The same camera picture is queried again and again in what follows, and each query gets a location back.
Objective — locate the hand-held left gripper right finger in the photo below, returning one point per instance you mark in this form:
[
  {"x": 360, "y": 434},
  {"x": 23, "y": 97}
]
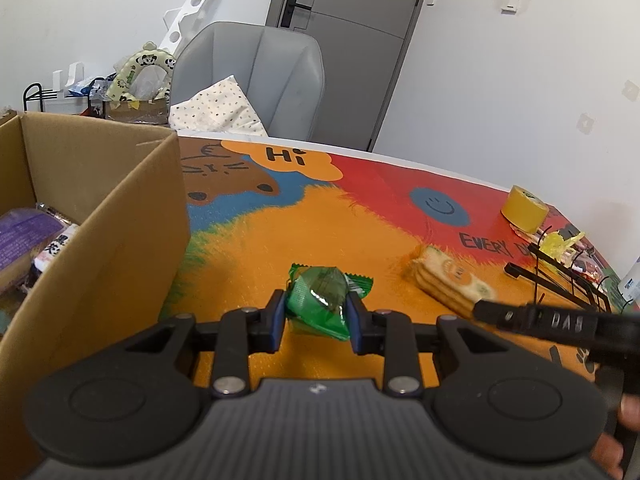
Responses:
[{"x": 356, "y": 325}]

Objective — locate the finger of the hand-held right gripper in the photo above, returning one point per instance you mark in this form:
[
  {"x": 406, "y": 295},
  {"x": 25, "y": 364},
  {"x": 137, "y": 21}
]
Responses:
[{"x": 500, "y": 316}]

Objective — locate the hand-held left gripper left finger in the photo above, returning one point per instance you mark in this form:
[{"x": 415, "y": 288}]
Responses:
[{"x": 277, "y": 320}]

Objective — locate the green candy packet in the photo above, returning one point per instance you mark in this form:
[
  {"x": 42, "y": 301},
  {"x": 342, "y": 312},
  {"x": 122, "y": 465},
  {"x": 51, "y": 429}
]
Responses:
[{"x": 320, "y": 302}]

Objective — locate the long cracker packet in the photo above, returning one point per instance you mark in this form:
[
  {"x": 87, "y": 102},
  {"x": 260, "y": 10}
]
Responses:
[{"x": 450, "y": 277}]

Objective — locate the purple bread packet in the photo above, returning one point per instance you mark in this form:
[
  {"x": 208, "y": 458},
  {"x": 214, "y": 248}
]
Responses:
[{"x": 22, "y": 235}]

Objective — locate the person's right hand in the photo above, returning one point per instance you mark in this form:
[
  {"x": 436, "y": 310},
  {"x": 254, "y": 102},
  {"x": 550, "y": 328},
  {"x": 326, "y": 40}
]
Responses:
[{"x": 607, "y": 455}]

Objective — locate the dark printed snack packets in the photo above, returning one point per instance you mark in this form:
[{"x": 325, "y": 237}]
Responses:
[{"x": 590, "y": 262}]

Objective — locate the white spray bottle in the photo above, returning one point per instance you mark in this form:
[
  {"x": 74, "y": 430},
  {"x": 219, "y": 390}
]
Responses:
[{"x": 631, "y": 280}]

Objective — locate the yellow snack packets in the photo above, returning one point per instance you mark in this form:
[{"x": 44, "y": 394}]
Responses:
[{"x": 557, "y": 242}]

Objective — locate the yellow tape roll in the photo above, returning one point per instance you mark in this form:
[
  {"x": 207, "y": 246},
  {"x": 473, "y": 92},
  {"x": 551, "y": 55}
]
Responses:
[{"x": 524, "y": 210}]

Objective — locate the white dotted pillow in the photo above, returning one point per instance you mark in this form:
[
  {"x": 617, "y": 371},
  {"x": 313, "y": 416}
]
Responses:
[{"x": 217, "y": 107}]

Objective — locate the grey chair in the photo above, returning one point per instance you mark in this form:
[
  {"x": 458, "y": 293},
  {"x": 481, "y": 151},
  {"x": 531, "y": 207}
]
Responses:
[{"x": 280, "y": 80}]

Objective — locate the taped cardboard box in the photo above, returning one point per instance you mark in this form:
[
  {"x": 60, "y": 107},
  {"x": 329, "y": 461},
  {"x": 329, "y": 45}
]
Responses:
[{"x": 137, "y": 112}]

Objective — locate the grey door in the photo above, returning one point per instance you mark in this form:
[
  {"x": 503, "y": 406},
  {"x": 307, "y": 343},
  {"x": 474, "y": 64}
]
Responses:
[{"x": 350, "y": 60}]

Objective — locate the blue and white bags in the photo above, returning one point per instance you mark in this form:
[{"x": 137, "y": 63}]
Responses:
[{"x": 85, "y": 87}]

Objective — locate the white perforated board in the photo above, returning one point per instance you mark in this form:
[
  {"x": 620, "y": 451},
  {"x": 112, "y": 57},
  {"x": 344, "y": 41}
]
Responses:
[{"x": 195, "y": 12}]

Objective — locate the black shoe rack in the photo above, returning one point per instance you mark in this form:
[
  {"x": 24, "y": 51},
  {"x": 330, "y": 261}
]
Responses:
[{"x": 35, "y": 97}]

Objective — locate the white adhesive wall hook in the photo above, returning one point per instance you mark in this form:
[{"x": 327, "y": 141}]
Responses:
[
  {"x": 631, "y": 90},
  {"x": 584, "y": 124}
]

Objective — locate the white light switch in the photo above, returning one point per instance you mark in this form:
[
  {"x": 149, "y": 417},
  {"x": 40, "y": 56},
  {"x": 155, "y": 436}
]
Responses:
[{"x": 510, "y": 0}]

